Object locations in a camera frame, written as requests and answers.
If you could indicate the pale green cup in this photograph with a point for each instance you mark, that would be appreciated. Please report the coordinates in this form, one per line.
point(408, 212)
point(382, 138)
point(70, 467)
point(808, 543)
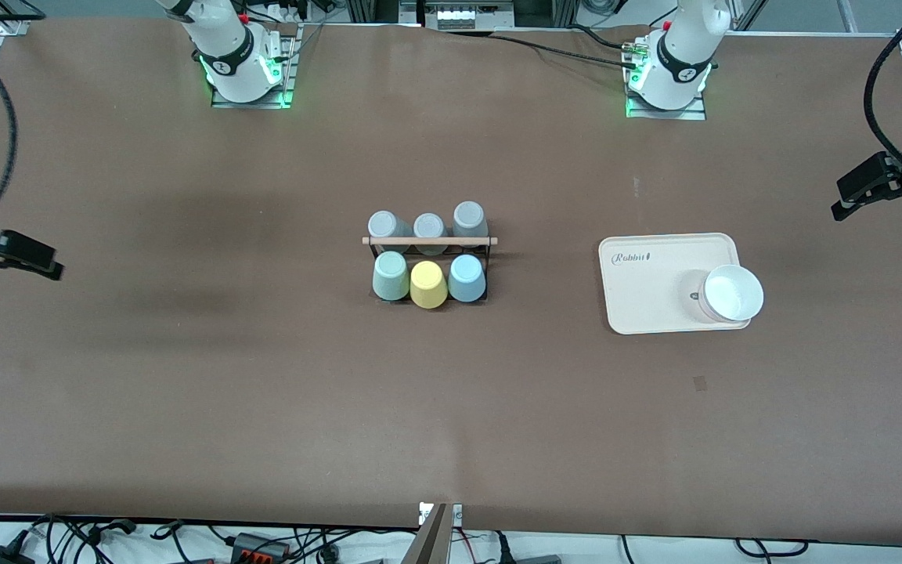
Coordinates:
point(391, 276)

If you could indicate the light blue cup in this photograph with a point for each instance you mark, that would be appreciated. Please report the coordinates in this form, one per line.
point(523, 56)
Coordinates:
point(467, 278)

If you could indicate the white bowl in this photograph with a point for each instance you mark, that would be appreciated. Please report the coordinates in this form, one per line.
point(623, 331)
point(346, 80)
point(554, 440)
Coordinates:
point(733, 294)

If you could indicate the beige plastic tray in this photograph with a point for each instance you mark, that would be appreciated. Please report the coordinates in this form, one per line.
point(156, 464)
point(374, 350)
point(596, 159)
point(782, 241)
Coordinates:
point(647, 290)

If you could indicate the black power adapter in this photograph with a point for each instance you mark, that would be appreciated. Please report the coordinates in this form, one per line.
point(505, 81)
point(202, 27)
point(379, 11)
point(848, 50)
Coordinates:
point(1, 556)

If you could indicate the grey cup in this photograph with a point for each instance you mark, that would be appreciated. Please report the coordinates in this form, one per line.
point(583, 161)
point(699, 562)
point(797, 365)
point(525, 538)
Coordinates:
point(385, 225)
point(429, 225)
point(469, 215)

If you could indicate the black red connector block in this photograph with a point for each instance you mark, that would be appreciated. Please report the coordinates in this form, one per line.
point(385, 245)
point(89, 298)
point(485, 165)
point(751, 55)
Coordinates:
point(259, 547)

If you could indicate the yellow cup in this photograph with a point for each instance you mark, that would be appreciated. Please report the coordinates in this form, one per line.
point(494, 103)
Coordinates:
point(427, 284)

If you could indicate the white power strip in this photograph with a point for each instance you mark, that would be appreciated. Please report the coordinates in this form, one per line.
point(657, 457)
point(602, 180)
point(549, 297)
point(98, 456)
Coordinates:
point(470, 17)

